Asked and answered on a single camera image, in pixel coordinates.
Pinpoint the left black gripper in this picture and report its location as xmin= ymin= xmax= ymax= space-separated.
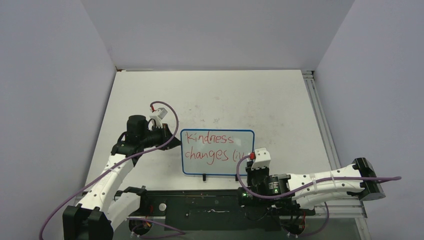
xmin=140 ymin=123 xmax=182 ymax=151

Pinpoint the blue framed whiteboard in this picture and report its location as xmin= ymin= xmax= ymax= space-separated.
xmin=180 ymin=128 xmax=255 ymax=176

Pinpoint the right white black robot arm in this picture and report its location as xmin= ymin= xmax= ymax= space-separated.
xmin=237 ymin=156 xmax=386 ymax=214

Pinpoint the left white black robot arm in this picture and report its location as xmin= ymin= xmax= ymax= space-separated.
xmin=62 ymin=108 xmax=181 ymax=240

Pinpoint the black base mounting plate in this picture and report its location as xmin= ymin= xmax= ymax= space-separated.
xmin=113 ymin=187 xmax=316 ymax=232

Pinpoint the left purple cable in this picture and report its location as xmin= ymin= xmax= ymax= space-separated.
xmin=39 ymin=100 xmax=180 ymax=240

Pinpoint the purple cable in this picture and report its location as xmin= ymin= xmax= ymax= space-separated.
xmin=236 ymin=153 xmax=403 ymax=200
xmin=39 ymin=100 xmax=180 ymax=240

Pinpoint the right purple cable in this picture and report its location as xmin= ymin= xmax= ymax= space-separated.
xmin=236 ymin=153 xmax=403 ymax=200

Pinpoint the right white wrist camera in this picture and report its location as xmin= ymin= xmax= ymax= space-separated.
xmin=251 ymin=147 xmax=271 ymax=170

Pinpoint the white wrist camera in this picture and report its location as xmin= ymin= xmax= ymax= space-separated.
xmin=251 ymin=147 xmax=271 ymax=170
xmin=149 ymin=107 xmax=168 ymax=128

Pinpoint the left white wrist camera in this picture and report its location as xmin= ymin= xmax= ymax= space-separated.
xmin=149 ymin=107 xmax=168 ymax=128

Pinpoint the aluminium frame rail right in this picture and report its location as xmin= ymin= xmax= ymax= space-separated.
xmin=301 ymin=70 xmax=341 ymax=170

